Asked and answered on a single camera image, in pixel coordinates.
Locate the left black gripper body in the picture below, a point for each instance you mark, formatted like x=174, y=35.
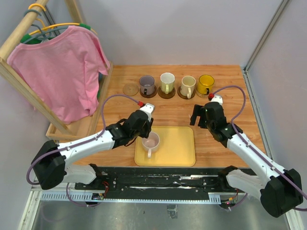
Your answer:
x=144, y=132

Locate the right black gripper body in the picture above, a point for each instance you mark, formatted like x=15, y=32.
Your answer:
x=208, y=123

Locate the woven rattan coaster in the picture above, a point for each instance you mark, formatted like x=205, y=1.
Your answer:
x=130, y=89
x=201, y=94

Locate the pink white mug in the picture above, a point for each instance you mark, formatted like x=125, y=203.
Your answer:
x=151, y=144

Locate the cream white mug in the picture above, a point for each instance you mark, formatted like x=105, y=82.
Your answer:
x=188, y=81

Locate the brown wooden coaster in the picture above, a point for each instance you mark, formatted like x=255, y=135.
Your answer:
x=149, y=95
x=166, y=94
x=186, y=92

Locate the yellow transparent cup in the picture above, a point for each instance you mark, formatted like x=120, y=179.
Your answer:
x=205, y=84

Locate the grey purple cup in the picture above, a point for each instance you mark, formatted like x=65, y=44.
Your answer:
x=147, y=85

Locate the white cup green handle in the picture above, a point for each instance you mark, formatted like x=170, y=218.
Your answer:
x=167, y=82

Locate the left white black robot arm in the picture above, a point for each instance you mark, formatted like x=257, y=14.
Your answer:
x=53, y=164

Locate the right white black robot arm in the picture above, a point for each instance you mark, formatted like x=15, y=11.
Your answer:
x=278, y=189

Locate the yellow plastic tray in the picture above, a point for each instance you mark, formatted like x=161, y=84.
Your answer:
x=176, y=148

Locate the pink t-shirt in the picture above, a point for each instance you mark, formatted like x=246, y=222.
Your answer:
x=64, y=71

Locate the grey hanger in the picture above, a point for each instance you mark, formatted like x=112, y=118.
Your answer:
x=45, y=34

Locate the yellow green hanger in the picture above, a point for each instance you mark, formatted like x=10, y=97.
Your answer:
x=76, y=15

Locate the wooden clothes rack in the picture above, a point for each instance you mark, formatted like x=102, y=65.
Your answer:
x=57, y=129

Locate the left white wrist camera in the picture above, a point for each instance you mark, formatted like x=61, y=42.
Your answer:
x=148, y=109

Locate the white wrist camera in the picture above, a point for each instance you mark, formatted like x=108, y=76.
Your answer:
x=218, y=99
x=148, y=109

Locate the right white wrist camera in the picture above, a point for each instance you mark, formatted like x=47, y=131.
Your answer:
x=218, y=99

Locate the aluminium frame rail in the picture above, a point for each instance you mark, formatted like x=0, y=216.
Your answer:
x=283, y=5

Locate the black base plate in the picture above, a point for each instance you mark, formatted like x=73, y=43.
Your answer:
x=155, y=182

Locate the white slotted cable duct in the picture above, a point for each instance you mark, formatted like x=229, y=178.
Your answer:
x=125, y=198

